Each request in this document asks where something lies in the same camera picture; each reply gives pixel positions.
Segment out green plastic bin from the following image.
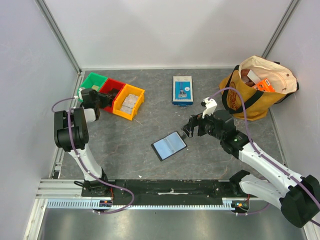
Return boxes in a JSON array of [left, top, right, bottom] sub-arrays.
[[79, 72, 108, 92]]

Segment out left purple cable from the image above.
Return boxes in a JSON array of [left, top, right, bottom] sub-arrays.
[[51, 96, 136, 216]]

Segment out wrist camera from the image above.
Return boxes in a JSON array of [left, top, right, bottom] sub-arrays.
[[201, 97, 218, 119], [73, 87, 85, 102]]

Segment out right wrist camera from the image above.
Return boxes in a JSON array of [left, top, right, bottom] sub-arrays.
[[201, 97, 218, 119]]

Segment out yellow canvas tote bag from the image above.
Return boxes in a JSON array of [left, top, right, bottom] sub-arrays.
[[219, 55, 299, 121]]

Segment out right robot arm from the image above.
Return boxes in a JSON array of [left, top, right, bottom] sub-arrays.
[[181, 110, 320, 228]]

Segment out plastic bags in yellow bin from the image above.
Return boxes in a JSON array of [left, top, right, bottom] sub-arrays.
[[120, 94, 139, 115]]

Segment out red plastic bin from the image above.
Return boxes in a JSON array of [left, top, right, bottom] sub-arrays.
[[99, 78, 126, 113]]

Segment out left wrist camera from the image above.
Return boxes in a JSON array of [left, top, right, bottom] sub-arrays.
[[73, 87, 85, 102]]

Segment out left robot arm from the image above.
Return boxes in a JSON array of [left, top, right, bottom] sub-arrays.
[[51, 88, 119, 197]]

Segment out blue white box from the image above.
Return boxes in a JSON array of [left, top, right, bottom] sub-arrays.
[[172, 76, 194, 107]]

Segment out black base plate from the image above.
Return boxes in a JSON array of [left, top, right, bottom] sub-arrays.
[[73, 179, 248, 207]]

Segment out tan blocks in green bin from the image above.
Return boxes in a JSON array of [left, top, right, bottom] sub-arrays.
[[91, 85, 100, 91]]

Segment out yellow plastic bin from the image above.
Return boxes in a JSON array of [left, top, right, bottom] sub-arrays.
[[112, 84, 145, 121]]

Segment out black parts in red bin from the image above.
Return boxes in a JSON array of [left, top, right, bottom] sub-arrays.
[[108, 88, 119, 99]]

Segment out black card holder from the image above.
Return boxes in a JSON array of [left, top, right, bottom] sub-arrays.
[[150, 131, 188, 162]]

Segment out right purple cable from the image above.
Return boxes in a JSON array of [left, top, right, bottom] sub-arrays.
[[209, 87, 320, 226]]

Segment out purple cable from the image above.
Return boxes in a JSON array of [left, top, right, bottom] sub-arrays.
[[51, 96, 136, 216], [209, 87, 320, 226]]

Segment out orange box in bag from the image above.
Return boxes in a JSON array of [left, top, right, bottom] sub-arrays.
[[253, 78, 276, 93]]

